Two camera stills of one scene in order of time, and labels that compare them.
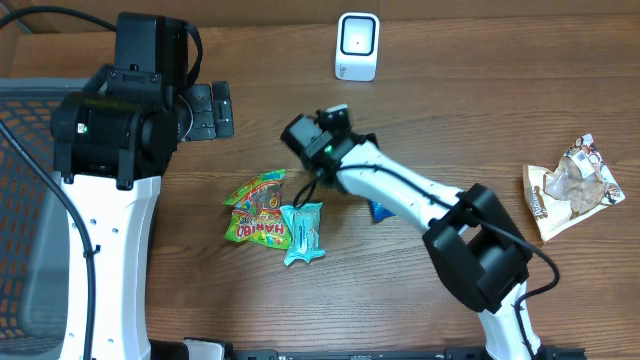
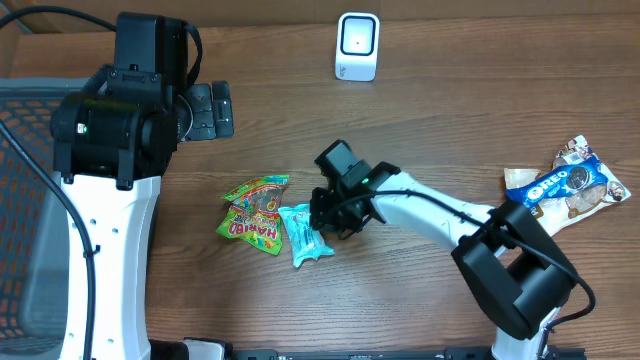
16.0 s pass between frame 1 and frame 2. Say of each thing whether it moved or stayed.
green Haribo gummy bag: moved
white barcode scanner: stayed
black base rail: stayed
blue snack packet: moved
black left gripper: stayed
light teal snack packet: stayed
